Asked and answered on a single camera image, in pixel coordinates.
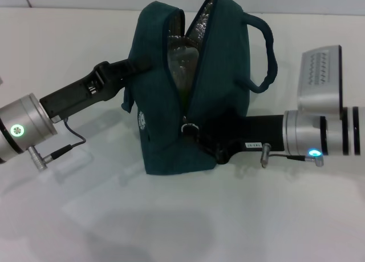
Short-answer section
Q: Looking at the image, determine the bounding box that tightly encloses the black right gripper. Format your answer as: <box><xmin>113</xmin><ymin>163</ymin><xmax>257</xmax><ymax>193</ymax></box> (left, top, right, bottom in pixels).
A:
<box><xmin>196</xmin><ymin>113</ymin><xmax>286</xmax><ymax>165</ymax></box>

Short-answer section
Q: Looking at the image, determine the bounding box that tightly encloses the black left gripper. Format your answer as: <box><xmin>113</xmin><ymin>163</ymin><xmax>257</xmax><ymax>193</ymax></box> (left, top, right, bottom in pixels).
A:
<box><xmin>39</xmin><ymin>56</ymin><xmax>154</xmax><ymax>123</ymax></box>

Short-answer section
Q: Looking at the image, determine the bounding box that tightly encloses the dark teal insulated lunch bag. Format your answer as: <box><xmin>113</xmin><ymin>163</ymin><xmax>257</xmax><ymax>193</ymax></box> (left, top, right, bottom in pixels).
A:
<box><xmin>121</xmin><ymin>0</ymin><xmax>279</xmax><ymax>176</ymax></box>

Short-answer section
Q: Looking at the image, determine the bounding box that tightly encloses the grey left arm cable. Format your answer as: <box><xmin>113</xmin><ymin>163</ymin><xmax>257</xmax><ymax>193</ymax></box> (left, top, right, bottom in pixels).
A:
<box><xmin>27</xmin><ymin>116</ymin><xmax>87</xmax><ymax>171</ymax></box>

